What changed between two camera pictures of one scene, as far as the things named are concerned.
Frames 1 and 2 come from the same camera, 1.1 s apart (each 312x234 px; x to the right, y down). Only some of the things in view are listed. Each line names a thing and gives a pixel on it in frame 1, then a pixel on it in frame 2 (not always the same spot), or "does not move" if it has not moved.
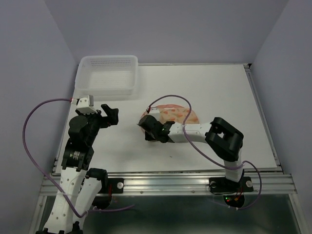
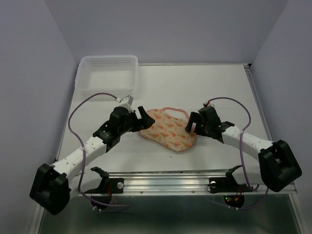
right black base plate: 224,185 does not move
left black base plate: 117,185 does not move
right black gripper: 148,136 -> 195,117
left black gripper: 111,119 -> 138,123
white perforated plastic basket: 107,75 does not move
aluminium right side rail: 248,68 does not move
